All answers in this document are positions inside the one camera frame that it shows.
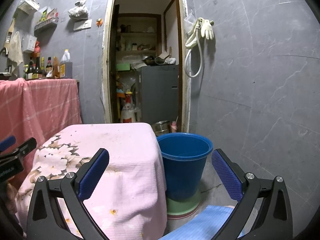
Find black wok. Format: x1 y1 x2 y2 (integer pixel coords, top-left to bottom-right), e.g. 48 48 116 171
142 56 165 65

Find blue plastic bucket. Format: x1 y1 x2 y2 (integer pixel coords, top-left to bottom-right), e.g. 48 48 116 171
157 132 214 202

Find red plastic bag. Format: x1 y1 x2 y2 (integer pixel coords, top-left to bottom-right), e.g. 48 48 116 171
31 41 41 58

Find white plastic wall basket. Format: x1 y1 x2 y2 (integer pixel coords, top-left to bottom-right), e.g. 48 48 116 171
18 0 40 13

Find white red sack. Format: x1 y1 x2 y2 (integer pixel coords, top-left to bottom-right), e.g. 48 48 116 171
120 92 142 123

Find pink checked cloth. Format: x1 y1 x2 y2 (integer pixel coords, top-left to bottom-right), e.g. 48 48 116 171
0 78 83 155

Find metal wall spice rack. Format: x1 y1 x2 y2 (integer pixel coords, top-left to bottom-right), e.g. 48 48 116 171
34 17 60 32

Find steel pot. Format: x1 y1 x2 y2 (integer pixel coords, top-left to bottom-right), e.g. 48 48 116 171
151 120 171 137

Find wooden grater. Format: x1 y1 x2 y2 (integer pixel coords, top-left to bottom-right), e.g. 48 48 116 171
5 17 16 43

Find cream rubber gloves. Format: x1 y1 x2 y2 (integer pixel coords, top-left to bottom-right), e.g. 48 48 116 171
185 17 215 48

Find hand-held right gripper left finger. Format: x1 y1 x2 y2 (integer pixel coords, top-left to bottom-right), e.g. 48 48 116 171
26 148 110 240

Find hanging filled plastic bag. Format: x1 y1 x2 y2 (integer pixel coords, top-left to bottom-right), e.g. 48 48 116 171
68 0 89 19

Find light blue cloth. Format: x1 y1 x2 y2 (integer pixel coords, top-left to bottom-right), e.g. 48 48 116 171
160 204 244 240

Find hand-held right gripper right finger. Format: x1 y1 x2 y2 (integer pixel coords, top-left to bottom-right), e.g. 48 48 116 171
211 149 293 240

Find person's left hand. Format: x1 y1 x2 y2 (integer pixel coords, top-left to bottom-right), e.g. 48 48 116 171
0 181 19 215

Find wooden wall shelf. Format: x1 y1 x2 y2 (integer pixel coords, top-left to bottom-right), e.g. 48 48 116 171
116 14 163 55

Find brown pouch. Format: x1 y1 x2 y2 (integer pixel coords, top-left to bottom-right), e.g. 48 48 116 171
52 56 60 78

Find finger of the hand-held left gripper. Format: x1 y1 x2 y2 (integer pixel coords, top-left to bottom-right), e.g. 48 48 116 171
0 135 16 152
0 137 37 164

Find pink floral cloth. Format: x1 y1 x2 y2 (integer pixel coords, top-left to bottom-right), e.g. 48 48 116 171
15 122 167 240

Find beige hanging cloth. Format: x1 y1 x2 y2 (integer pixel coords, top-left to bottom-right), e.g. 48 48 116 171
7 31 24 67

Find clear plastic bag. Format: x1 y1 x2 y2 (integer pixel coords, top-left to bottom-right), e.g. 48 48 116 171
184 10 198 34

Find large oil jug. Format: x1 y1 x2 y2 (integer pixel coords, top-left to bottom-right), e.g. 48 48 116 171
59 49 73 79

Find white hose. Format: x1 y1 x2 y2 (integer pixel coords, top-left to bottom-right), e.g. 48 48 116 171
184 21 203 78

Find wooden door frame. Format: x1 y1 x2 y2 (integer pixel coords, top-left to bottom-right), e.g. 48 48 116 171
102 0 192 133

